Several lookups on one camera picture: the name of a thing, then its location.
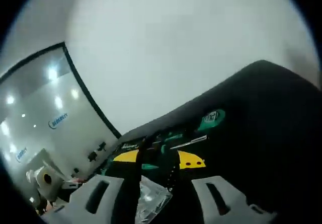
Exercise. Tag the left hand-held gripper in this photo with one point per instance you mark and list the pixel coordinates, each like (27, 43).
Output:
(56, 183)

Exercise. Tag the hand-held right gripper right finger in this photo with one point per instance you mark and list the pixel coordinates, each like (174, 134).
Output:
(226, 204)

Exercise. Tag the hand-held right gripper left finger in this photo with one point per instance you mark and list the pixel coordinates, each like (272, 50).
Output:
(100, 204)

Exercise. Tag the clear plastic bag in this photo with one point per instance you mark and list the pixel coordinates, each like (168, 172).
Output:
(153, 201)

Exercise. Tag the hex key set green holder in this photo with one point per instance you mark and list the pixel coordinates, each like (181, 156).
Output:
(191, 141)

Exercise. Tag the black toolbox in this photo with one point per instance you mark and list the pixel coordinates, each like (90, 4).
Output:
(191, 131)

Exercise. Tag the glass partition black frame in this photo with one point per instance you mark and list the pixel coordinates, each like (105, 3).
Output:
(37, 95)

